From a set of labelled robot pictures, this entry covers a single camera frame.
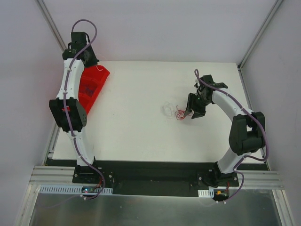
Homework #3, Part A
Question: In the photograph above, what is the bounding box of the red wire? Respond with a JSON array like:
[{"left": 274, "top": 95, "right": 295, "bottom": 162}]
[{"left": 174, "top": 105, "right": 191, "bottom": 122}]

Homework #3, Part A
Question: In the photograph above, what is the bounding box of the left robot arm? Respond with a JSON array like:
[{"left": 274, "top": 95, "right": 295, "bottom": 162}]
[{"left": 49, "top": 32, "right": 103, "bottom": 184}]

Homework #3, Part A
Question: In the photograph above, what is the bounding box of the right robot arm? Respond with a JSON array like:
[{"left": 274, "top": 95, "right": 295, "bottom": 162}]
[{"left": 184, "top": 75, "right": 266, "bottom": 187}]

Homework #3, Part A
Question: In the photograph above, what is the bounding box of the red plastic bin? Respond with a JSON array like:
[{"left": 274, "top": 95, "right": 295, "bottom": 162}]
[{"left": 79, "top": 65, "right": 110, "bottom": 114}]

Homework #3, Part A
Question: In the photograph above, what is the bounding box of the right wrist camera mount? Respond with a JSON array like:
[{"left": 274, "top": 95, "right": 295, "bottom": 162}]
[{"left": 193, "top": 80, "right": 199, "bottom": 89}]

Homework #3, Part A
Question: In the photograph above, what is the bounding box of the left aluminium frame post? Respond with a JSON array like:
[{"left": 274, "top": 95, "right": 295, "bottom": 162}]
[{"left": 35, "top": 0, "right": 67, "bottom": 58}]

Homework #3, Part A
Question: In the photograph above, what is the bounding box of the aluminium frame post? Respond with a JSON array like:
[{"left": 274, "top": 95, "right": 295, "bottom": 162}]
[
  {"left": 35, "top": 0, "right": 67, "bottom": 58},
  {"left": 238, "top": 0, "right": 284, "bottom": 71}
]

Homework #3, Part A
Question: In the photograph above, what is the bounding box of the right white cable duct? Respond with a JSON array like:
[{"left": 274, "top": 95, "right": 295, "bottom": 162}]
[{"left": 198, "top": 187, "right": 229, "bottom": 198}]

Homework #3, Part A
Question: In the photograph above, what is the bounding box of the white cable duct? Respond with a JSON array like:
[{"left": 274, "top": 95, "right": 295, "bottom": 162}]
[
  {"left": 40, "top": 185, "right": 113, "bottom": 195},
  {"left": 198, "top": 187, "right": 229, "bottom": 198}
]

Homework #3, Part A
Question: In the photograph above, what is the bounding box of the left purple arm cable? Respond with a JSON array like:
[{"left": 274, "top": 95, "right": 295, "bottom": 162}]
[{"left": 37, "top": 19, "right": 106, "bottom": 209}]

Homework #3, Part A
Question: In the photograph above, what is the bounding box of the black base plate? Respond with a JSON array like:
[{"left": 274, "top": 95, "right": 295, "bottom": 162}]
[{"left": 46, "top": 159, "right": 245, "bottom": 196}]

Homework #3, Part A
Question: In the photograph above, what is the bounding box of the right aluminium frame post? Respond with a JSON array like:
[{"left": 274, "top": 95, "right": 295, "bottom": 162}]
[{"left": 238, "top": 0, "right": 284, "bottom": 71}]

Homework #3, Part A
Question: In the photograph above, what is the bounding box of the left white cable duct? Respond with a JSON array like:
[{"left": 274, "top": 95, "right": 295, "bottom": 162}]
[{"left": 40, "top": 185, "right": 113, "bottom": 195}]

